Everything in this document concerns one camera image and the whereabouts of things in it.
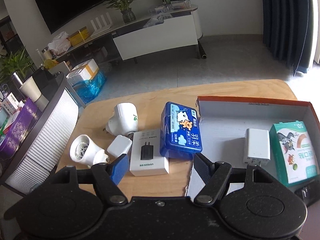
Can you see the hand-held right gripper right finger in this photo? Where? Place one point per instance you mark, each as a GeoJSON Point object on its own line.
{"type": "Point", "coordinates": [202, 168]}

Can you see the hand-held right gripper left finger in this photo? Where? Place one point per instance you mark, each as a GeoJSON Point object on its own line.
{"type": "Point", "coordinates": [119, 170]}

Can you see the small white USB charger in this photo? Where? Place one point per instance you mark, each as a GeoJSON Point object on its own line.
{"type": "Point", "coordinates": [118, 146]}

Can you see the white charger packaging box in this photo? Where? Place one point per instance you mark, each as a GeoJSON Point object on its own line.
{"type": "Point", "coordinates": [147, 152]}

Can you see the round white plug adapter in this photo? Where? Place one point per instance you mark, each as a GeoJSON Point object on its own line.
{"type": "Point", "coordinates": [85, 151]}

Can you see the blue plastic box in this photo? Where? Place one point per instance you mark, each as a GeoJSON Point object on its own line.
{"type": "Point", "coordinates": [180, 130]}

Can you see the orange white cardboard box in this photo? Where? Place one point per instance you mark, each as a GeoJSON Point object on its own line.
{"type": "Point", "coordinates": [225, 125]}

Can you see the white plug-in device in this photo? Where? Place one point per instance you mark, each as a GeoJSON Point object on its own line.
{"type": "Point", "coordinates": [122, 120]}

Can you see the white power adapter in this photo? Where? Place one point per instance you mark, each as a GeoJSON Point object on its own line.
{"type": "Point", "coordinates": [257, 145]}

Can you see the green white bandage box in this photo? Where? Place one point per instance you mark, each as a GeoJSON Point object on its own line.
{"type": "Point", "coordinates": [295, 155]}

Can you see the curved ribbed counter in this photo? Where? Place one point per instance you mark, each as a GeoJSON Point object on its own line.
{"type": "Point", "coordinates": [55, 135]}

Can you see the blue plastic bag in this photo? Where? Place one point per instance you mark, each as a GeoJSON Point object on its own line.
{"type": "Point", "coordinates": [90, 88]}

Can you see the dark shiny object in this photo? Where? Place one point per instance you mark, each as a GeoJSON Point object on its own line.
{"type": "Point", "coordinates": [307, 193]}

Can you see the purple patterned box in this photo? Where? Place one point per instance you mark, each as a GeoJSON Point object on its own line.
{"type": "Point", "coordinates": [22, 122]}

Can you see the black rolled mat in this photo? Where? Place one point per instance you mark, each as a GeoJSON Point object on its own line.
{"type": "Point", "coordinates": [202, 51]}

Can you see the white paper cup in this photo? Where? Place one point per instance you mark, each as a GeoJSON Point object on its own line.
{"type": "Point", "coordinates": [31, 90]}

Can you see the long low TV cabinet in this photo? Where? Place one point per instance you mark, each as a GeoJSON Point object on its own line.
{"type": "Point", "coordinates": [105, 45]}

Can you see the yellow bag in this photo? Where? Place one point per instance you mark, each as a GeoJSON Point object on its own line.
{"type": "Point", "coordinates": [51, 64]}

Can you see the white medicine box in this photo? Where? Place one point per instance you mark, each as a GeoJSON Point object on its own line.
{"type": "Point", "coordinates": [10, 101]}

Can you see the steel tumbler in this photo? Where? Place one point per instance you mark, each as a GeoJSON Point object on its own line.
{"type": "Point", "coordinates": [18, 80]}

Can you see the white plastic bag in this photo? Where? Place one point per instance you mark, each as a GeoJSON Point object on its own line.
{"type": "Point", "coordinates": [59, 43]}

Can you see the yellow box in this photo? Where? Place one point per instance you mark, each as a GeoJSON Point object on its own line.
{"type": "Point", "coordinates": [78, 36]}

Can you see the white router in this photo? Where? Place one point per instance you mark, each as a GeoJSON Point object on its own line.
{"type": "Point", "coordinates": [102, 26]}

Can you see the green bamboo plant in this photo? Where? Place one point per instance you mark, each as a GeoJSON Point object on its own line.
{"type": "Point", "coordinates": [15, 65]}

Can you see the dark patterned vase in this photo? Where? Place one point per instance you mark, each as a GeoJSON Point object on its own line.
{"type": "Point", "coordinates": [128, 16]}

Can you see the grey plastic bag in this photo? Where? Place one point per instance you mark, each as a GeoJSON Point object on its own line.
{"type": "Point", "coordinates": [157, 20]}

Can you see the clear plastic organisers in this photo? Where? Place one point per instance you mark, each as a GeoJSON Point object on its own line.
{"type": "Point", "coordinates": [170, 6]}

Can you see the dark blue curtain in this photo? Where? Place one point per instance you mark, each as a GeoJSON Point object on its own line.
{"type": "Point", "coordinates": [287, 25]}

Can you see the black television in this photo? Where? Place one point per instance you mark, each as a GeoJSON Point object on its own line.
{"type": "Point", "coordinates": [87, 0]}

